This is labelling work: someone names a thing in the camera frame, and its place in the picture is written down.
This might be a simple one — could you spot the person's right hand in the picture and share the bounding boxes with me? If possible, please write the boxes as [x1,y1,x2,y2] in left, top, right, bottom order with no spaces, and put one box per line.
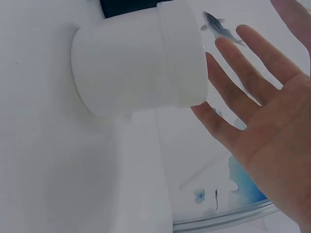
[190,0,311,233]

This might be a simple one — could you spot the white cylindrical plastic jar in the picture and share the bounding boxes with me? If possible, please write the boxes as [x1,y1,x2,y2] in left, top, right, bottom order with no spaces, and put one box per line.
[70,0,209,118]

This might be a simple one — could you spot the dark blue object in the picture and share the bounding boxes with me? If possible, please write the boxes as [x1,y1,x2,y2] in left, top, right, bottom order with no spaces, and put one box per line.
[99,0,171,19]

